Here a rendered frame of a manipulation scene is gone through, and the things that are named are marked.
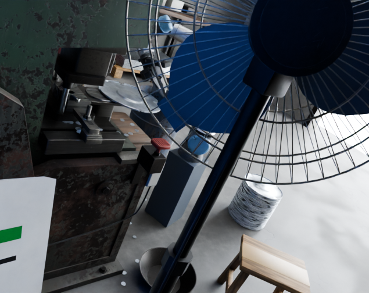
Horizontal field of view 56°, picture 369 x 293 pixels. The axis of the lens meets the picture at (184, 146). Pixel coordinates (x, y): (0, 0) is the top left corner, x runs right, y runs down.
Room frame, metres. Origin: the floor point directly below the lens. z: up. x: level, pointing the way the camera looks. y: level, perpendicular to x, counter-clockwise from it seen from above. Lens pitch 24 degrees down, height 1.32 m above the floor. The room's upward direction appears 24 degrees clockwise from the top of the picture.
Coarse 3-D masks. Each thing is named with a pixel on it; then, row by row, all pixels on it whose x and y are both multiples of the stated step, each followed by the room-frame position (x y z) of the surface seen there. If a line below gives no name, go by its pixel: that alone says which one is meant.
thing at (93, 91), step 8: (80, 88) 1.31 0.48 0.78; (88, 88) 1.33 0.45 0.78; (96, 88) 1.37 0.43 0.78; (88, 96) 1.27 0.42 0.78; (96, 96) 1.29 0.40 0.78; (104, 96) 1.32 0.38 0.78; (96, 104) 1.25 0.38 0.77; (104, 104) 1.28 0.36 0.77; (112, 104) 1.30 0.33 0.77; (96, 112) 1.29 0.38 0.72; (104, 112) 1.31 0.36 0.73; (112, 112) 1.34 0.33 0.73
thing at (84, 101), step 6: (54, 84) 1.25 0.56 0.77; (54, 90) 1.25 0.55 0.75; (60, 90) 1.21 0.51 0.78; (72, 90) 1.26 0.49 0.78; (78, 90) 1.28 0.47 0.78; (60, 96) 1.20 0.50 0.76; (78, 96) 1.23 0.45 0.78; (84, 96) 1.25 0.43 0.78; (66, 102) 1.17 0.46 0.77; (72, 102) 1.17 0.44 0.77; (84, 102) 1.21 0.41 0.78; (90, 102) 1.23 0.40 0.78; (66, 108) 1.16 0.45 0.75; (72, 108) 1.18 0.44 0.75; (78, 108) 1.20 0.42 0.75; (84, 108) 1.21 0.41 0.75
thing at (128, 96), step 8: (112, 80) 1.53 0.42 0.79; (104, 88) 1.39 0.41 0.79; (112, 88) 1.44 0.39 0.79; (120, 88) 1.49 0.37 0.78; (128, 88) 1.54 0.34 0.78; (136, 88) 1.59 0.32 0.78; (112, 96) 1.35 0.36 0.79; (120, 96) 1.39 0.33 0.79; (128, 96) 1.42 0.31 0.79; (136, 96) 1.47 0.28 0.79; (144, 96) 1.54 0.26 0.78; (152, 96) 1.57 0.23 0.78; (120, 104) 1.30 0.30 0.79; (128, 104) 1.35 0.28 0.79; (136, 104) 1.39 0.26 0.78; (144, 104) 1.43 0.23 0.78; (152, 104) 1.48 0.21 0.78; (144, 112) 1.34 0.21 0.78; (152, 112) 1.37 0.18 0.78
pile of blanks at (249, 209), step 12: (240, 192) 2.16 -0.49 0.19; (252, 192) 2.11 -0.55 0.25; (240, 204) 2.12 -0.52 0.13; (252, 204) 2.09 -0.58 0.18; (264, 204) 2.08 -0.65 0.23; (276, 204) 2.12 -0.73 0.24; (240, 216) 2.09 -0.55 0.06; (252, 216) 2.07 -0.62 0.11; (264, 216) 2.09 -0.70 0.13; (252, 228) 2.08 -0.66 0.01
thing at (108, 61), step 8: (64, 48) 1.24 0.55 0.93; (72, 48) 1.19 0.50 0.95; (80, 48) 1.16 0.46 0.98; (64, 56) 1.23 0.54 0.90; (72, 56) 1.18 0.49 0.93; (80, 56) 1.16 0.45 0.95; (88, 56) 1.18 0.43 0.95; (96, 56) 1.21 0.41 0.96; (104, 56) 1.23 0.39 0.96; (112, 56) 1.28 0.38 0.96; (72, 64) 1.18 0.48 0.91; (80, 64) 1.17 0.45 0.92; (88, 64) 1.19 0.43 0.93; (96, 64) 1.21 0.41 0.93; (104, 64) 1.23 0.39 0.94; (112, 64) 1.29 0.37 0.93; (80, 72) 1.17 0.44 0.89; (88, 72) 1.20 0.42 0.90; (96, 72) 1.22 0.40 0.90; (104, 72) 1.24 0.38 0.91
